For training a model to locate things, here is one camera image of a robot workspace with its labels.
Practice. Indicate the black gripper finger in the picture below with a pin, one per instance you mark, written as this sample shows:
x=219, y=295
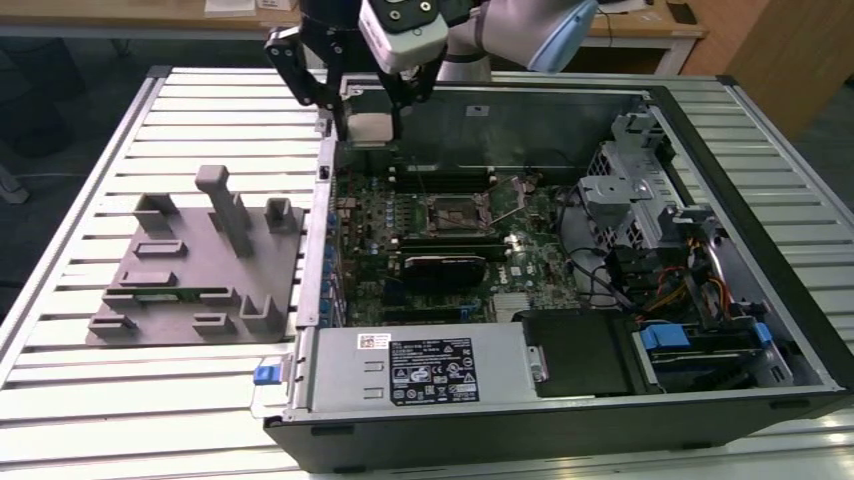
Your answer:
x=416, y=85
x=283, y=47

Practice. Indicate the silver CPU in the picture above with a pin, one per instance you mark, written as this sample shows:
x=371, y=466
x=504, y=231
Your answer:
x=370, y=129

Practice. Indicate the CPU socket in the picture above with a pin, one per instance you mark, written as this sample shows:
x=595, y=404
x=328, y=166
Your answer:
x=460, y=217

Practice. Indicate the white labelled box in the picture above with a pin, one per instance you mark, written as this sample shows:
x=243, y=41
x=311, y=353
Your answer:
x=276, y=4

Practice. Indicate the white cardboard box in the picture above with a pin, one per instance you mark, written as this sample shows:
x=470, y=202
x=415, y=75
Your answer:
x=230, y=6

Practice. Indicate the black RAM slot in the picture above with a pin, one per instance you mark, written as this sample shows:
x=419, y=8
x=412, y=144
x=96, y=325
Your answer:
x=440, y=186
x=440, y=172

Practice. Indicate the wooden desk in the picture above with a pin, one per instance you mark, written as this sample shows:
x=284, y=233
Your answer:
x=167, y=22

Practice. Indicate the black RAM stick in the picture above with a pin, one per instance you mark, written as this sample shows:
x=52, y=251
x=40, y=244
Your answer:
x=454, y=252

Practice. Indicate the silver metal drive cage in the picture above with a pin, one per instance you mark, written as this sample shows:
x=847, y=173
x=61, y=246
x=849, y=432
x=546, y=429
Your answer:
x=614, y=192

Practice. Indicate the black office chair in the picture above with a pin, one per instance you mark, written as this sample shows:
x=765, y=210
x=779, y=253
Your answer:
x=40, y=90

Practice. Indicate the small black graphics card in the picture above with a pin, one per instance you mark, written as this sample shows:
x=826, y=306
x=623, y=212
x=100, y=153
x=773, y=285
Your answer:
x=443, y=275

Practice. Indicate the green motherboard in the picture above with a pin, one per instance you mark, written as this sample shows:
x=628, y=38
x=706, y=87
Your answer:
x=534, y=260

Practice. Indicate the black phone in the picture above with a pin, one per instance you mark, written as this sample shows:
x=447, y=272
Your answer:
x=682, y=12

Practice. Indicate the grey parts rack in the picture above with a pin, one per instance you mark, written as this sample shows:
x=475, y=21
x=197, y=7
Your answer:
x=200, y=250

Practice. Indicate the silver chipset heatsink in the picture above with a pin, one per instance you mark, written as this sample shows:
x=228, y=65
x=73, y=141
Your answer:
x=510, y=306

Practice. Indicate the grey stand foot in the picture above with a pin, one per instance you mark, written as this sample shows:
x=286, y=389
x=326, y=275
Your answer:
x=13, y=190

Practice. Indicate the green RAM stick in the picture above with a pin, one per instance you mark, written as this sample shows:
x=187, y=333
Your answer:
x=160, y=298

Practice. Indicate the wooden cabinet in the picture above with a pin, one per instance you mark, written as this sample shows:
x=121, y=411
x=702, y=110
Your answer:
x=787, y=50

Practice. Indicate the silver power supply unit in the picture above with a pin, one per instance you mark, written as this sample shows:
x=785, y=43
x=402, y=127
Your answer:
x=347, y=370

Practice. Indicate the blue table clip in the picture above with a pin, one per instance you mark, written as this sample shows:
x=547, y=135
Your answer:
x=266, y=376

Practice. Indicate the blue disk carrier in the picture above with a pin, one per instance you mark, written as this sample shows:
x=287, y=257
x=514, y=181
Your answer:
x=663, y=340

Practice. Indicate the blue plastic drive tab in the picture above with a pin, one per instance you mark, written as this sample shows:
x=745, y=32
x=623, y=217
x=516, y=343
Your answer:
x=762, y=334

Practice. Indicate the black PC case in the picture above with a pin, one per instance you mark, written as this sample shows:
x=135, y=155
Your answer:
x=534, y=435

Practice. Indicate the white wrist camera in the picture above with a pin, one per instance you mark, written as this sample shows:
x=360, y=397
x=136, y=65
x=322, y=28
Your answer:
x=407, y=40

